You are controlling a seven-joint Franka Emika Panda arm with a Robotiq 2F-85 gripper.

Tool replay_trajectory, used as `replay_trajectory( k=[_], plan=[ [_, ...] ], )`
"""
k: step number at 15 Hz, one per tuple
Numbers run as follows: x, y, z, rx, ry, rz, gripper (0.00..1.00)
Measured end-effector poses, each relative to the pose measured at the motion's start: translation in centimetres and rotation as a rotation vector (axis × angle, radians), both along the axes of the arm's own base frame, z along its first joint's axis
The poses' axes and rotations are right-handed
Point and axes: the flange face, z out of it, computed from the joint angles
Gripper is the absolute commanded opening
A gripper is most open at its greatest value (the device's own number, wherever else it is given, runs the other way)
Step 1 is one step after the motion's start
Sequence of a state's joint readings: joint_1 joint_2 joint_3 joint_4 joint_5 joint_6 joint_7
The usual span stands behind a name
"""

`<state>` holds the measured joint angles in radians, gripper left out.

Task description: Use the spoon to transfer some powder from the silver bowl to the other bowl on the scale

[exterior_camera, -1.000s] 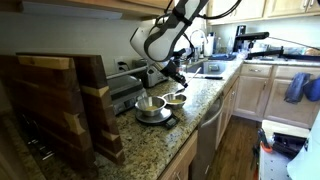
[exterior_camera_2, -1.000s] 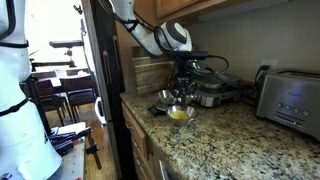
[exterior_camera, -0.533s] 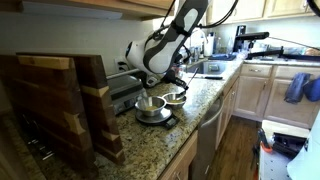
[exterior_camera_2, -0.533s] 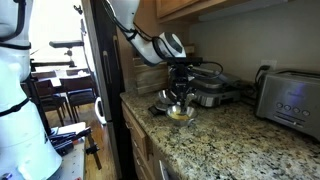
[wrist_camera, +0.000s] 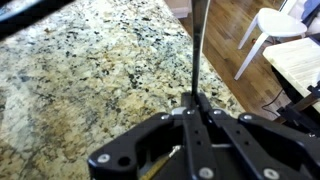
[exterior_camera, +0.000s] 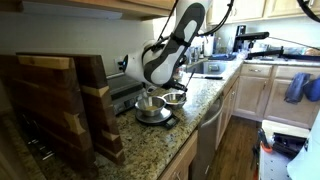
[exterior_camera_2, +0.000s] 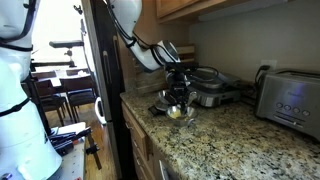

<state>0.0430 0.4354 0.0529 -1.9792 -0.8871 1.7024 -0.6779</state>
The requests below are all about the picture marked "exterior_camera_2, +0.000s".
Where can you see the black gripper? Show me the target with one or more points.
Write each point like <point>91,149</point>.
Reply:
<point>178,81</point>

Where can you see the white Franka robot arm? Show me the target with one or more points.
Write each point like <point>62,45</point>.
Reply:
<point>20,133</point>

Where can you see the silver bowl on scale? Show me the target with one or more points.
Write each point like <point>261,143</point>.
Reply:
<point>163,96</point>

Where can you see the silver bowl with yellow powder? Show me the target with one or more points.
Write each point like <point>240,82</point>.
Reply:
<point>181,120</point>

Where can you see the black kitchen scale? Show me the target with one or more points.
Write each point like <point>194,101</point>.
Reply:
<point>154,110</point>

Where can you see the large dark wooden cutting board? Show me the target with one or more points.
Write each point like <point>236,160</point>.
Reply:
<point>150,83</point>

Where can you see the stainless steel contact grill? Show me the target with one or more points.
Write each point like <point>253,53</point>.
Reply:
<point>216,88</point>

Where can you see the striped dark wooden cutting board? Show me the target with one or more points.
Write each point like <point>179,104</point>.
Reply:
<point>185,53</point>

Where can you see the wooden drawer base cabinet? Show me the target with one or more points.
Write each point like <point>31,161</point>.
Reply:
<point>133,130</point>

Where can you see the stainless steel dishwasher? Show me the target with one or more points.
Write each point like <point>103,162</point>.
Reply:
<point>165,170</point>

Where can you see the dark tall refrigerator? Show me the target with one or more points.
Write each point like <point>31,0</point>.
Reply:
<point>100,83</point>

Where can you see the white curved object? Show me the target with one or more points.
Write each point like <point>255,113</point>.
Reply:
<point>99,111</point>

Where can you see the black power plug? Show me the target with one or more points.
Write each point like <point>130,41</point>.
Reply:
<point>261,70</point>

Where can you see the wooden upper cabinet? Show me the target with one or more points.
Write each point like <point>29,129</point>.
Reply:
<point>173,6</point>

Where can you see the black orange bar clamp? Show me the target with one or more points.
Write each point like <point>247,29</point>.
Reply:
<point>95,150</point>

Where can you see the dark wooden chair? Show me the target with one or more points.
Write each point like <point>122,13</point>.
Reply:
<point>78,90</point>
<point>50,91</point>

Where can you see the stainless steel toaster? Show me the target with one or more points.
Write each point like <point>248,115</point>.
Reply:
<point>290,103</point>

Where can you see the wooden dining table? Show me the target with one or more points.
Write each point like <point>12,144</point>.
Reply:
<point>63,71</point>

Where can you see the white perforated robot table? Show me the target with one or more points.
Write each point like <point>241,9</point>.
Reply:
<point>71,163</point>

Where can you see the white wall outlet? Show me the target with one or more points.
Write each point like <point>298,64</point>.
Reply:
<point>270,62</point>

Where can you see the black stereo camera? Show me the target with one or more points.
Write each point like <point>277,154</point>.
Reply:
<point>66,43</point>

